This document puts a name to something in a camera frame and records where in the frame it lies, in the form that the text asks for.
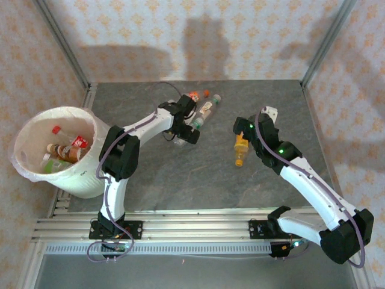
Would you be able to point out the clear bottle orange label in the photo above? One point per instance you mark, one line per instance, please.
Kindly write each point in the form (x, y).
(195, 95)

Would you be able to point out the clear bottle white label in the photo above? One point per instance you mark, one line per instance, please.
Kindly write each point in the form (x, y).
(207, 106)

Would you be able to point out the yellow juice bottle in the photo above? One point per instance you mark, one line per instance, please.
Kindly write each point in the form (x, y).
(240, 153)

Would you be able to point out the red label cola bottle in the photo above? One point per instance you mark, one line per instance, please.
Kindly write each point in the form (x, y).
(79, 142)

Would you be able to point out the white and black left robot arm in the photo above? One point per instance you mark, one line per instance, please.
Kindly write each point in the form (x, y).
(150, 123)

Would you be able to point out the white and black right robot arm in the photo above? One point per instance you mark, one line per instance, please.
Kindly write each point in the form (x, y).
(316, 189)

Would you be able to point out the white plastic bin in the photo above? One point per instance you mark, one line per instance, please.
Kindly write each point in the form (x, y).
(81, 180)

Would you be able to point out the clear plastic bin liner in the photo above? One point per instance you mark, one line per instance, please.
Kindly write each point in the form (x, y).
(36, 129)

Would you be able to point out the grey metal panel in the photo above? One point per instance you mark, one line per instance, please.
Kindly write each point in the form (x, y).
(195, 271)

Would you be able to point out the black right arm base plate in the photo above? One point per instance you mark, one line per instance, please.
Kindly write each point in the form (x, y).
(257, 230)

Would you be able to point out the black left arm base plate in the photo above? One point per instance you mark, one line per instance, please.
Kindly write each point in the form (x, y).
(135, 230)

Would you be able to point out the aluminium frame post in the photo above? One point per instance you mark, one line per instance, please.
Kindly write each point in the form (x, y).
(327, 42)
(62, 42)

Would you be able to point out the aluminium lower frame bar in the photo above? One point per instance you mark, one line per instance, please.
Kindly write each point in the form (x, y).
(365, 277)
(31, 268)

